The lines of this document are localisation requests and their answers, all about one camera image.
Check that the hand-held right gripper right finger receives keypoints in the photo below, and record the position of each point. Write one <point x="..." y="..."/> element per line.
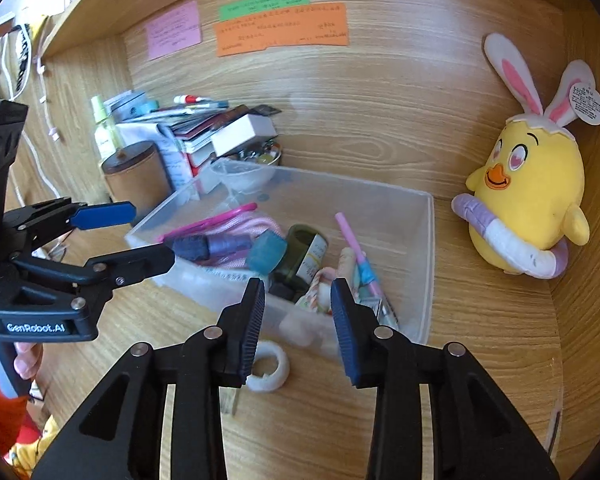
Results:
<point x="347" y="340"/>

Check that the yellow chick plush toy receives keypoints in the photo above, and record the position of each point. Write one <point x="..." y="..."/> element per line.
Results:
<point x="530" y="185"/>

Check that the brown lidded mug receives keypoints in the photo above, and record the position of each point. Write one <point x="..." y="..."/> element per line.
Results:
<point x="135" y="175"/>

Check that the dark purple spray bottle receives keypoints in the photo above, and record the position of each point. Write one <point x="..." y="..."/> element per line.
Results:
<point x="195" y="248"/>

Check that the white tape roll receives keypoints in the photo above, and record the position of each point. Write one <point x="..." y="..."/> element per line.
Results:
<point x="282" y="367"/>

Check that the pink paper note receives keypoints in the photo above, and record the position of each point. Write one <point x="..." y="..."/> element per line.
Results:
<point x="174" y="30"/>

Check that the clear plastic box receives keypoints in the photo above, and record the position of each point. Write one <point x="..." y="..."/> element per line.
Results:
<point x="380" y="210"/>

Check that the stack of booklets and papers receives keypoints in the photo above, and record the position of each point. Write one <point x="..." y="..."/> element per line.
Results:
<point x="200" y="130"/>

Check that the person's left forearm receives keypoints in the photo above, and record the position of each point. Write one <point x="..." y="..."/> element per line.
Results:
<point x="0" y="415"/>

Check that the red white marker pen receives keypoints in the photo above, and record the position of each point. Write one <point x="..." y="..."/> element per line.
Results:
<point x="186" y="99"/>

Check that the white pink patterned roll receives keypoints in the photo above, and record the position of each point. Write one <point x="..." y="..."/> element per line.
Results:
<point x="320" y="285"/>

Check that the clear plastic bag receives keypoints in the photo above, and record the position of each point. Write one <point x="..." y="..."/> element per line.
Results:
<point x="215" y="277"/>

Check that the orange paper note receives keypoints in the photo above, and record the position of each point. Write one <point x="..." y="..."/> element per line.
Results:
<point x="280" y="32"/>

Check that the yellow patterned cloth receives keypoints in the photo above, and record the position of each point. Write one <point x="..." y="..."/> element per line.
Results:
<point x="35" y="447"/>

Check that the pale green spray bottle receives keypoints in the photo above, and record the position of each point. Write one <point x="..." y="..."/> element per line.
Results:
<point x="107" y="135"/>

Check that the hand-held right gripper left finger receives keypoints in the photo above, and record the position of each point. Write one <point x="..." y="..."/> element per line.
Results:
<point x="254" y="330"/>

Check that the white bowl of beads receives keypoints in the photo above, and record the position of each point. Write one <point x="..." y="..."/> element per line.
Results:
<point x="240" y="177"/>

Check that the pink pen with blue wrap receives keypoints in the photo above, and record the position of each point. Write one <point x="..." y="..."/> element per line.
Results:
<point x="347" y="232"/>

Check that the green paper note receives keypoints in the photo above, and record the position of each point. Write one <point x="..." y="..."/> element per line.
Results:
<point x="265" y="5"/>

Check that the pale green tube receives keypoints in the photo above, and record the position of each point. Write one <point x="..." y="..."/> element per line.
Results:
<point x="346" y="262"/>

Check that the pink scissors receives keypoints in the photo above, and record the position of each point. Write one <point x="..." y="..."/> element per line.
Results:
<point x="220" y="217"/>

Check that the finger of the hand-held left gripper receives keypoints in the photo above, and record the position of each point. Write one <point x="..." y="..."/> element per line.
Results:
<point x="140" y="260"/>
<point x="105" y="215"/>

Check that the person's left hand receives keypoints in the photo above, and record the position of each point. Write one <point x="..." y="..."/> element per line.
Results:
<point x="27" y="362"/>

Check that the small bottle with white label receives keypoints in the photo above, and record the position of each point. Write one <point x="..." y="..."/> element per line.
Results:
<point x="292" y="255"/>

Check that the white cardboard box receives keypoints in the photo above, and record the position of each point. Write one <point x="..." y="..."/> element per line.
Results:
<point x="240" y="132"/>

